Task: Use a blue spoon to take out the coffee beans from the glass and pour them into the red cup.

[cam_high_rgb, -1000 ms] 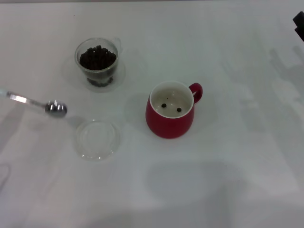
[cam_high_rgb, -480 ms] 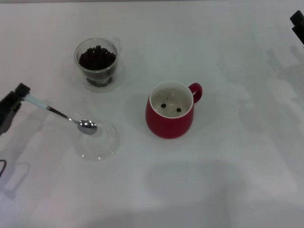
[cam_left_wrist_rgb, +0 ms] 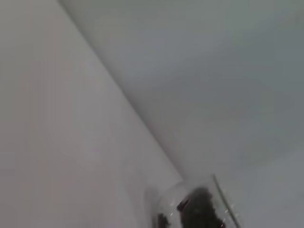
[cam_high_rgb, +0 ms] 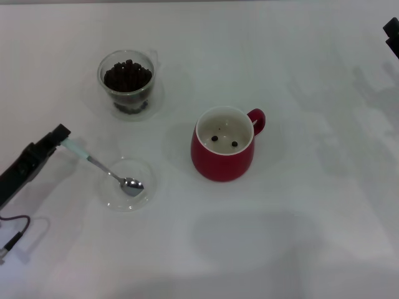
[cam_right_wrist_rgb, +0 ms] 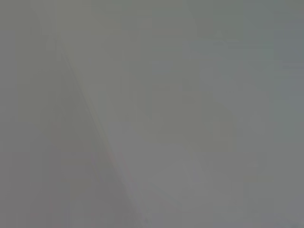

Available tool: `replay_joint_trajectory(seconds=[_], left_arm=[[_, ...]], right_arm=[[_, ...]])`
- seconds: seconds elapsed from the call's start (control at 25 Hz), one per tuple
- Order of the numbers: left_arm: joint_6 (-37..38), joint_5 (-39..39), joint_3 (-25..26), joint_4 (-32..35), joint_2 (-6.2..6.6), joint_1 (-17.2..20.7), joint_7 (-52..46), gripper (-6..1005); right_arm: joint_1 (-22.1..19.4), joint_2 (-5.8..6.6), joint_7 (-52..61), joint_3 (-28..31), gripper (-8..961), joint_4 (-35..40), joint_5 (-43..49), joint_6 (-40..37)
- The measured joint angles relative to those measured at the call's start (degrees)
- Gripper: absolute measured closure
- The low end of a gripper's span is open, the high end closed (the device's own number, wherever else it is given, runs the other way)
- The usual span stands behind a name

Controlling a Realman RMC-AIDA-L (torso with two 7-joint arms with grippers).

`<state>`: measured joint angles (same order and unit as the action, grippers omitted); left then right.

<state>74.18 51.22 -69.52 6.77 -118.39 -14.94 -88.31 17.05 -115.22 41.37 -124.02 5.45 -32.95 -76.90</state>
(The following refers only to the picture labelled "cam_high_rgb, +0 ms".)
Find blue handled metal spoon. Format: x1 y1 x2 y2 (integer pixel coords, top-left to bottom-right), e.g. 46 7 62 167
61 138 145 197

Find clear glass saucer under cup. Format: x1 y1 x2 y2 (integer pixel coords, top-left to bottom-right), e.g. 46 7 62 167
81 72 165 121

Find red ceramic mug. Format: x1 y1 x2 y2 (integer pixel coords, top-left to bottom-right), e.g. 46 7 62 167
190 105 267 183

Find clear glass dish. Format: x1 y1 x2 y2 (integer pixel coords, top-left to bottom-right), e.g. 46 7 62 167
99 157 157 213

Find clear glass cup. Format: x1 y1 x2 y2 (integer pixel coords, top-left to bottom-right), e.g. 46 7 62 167
96 49 160 115

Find left wrist cable with plug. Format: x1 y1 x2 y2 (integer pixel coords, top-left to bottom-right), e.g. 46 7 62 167
0 214 32 266

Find dark coffee beans heap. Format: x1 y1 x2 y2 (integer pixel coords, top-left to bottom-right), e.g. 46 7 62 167
103 58 153 115

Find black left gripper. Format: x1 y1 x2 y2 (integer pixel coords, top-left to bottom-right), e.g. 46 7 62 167
0 123 72 210

